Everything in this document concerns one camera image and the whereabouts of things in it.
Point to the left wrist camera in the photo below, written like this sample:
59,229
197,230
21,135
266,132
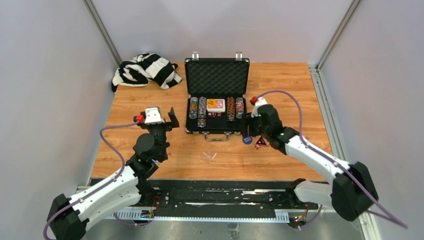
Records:
153,116

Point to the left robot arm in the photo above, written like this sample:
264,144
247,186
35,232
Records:
71,217

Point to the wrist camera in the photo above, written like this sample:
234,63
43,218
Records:
257,102
153,116

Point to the yellow big blind button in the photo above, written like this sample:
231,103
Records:
211,103

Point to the blue small blind button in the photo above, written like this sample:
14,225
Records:
247,140

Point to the red green chip row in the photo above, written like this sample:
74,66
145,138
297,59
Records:
239,106

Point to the red playing card deck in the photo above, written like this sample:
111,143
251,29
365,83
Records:
221,106

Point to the black poker set case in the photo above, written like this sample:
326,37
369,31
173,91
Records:
216,78

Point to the red triangular button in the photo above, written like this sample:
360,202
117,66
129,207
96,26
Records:
261,141

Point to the orange black chip row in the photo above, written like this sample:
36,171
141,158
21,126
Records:
231,109

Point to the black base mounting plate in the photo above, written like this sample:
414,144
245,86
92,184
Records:
220,199

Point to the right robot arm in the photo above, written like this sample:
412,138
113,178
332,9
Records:
349,188

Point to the black white striped cloth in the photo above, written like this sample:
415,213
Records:
144,69

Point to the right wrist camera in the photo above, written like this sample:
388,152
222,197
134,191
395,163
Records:
257,102

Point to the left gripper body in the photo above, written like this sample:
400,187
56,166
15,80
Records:
160,132

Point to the clear dealer button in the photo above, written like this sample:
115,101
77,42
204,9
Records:
208,155

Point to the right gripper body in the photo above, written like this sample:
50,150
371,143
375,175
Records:
264,131

